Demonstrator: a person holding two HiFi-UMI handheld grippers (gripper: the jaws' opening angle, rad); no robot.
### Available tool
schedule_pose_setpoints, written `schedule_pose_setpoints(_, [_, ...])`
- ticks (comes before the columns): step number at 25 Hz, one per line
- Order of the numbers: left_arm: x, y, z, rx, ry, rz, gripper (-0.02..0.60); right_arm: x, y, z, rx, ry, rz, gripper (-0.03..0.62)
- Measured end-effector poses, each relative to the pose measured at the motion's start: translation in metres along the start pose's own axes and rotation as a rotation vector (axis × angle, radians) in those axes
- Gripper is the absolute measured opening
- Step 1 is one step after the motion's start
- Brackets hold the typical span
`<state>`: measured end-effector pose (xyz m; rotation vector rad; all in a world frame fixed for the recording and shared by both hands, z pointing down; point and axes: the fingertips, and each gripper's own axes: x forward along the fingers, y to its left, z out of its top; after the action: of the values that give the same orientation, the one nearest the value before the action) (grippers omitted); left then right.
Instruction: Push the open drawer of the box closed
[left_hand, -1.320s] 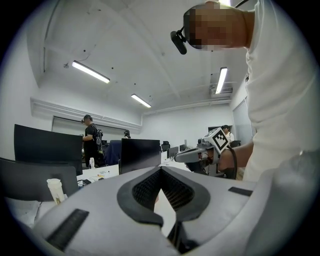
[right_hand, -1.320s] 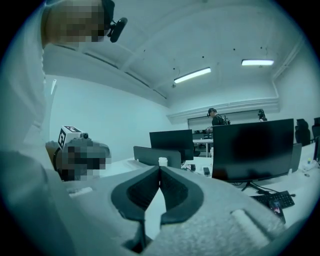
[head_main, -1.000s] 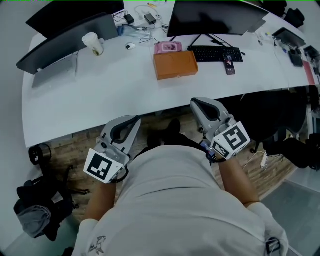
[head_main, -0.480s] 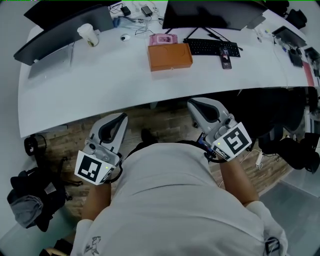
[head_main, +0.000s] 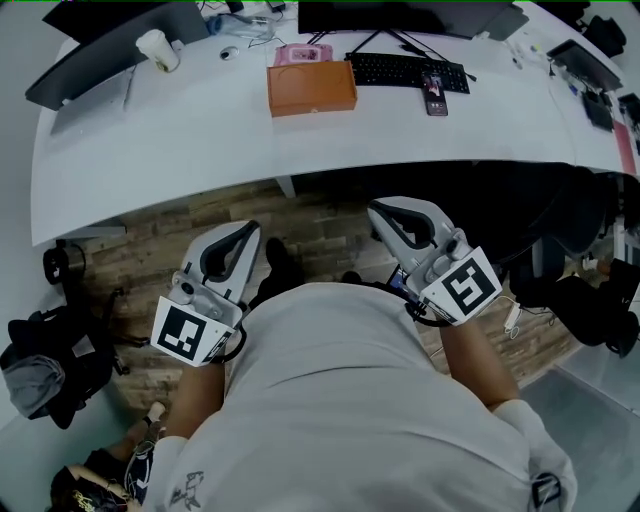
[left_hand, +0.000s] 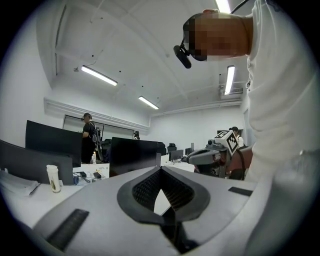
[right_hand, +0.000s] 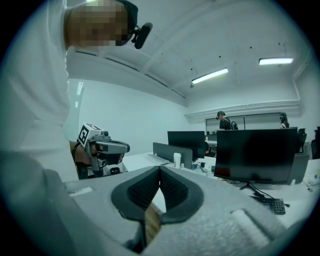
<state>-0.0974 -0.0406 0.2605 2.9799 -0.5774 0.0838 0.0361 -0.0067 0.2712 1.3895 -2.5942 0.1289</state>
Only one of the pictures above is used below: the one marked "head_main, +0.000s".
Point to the grey backed monitor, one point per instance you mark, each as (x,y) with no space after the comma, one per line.
(115,55)

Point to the white power adapter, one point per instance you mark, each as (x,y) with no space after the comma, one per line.
(512,317)

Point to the orange box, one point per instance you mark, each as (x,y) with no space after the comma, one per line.
(310,82)
(300,109)

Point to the person's right black shoe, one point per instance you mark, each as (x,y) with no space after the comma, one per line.
(351,276)

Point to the clear water bottle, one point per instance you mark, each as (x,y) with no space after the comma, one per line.
(240,26)

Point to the person's white t-shirt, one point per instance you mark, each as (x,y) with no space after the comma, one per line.
(345,400)

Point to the grey garment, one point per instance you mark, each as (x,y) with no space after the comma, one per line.
(32,387)

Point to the white paper cup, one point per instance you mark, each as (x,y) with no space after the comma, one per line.
(157,50)

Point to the black padded office chair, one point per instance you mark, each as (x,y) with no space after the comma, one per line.
(580,305)

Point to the black tilted screen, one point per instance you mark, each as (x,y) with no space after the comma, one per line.
(582,65)

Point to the small lit screen device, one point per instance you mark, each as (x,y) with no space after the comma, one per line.
(397,282)

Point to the red folder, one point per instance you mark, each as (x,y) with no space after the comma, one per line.
(625,147)

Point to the person's black trousers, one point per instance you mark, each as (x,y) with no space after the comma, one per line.
(270,295)

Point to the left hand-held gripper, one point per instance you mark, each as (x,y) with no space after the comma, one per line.
(177,332)

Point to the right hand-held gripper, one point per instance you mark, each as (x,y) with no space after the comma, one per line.
(467,287)

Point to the black mesh office chair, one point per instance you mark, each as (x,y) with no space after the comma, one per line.
(550,210)

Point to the person's left black shoe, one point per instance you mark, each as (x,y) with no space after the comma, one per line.
(280,260)

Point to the black keyboard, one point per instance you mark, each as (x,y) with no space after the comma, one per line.
(395,70)

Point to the person's right forearm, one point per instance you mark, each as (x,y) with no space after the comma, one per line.
(475,365)

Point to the grey monitor base plate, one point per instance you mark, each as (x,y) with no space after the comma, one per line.
(90,102)

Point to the black office chair with garment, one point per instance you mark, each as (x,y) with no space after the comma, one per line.
(75,345)

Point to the black charger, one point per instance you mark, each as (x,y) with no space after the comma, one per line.
(235,5)
(276,5)

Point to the black smartphone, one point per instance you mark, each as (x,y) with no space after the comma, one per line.
(435,95)

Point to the small grey monitor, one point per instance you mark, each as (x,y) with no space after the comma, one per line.
(502,22)

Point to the pink case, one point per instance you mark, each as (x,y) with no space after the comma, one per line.
(302,54)

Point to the black wide monitor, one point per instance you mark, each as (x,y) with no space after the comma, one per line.
(400,15)

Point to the black flat box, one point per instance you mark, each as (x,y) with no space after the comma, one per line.
(597,111)

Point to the black cylindrical bin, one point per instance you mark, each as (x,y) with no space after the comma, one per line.
(62,262)

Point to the person's left forearm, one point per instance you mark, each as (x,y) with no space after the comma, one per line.
(195,400)

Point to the person's black shoe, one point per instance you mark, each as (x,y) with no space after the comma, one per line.
(351,276)
(280,260)

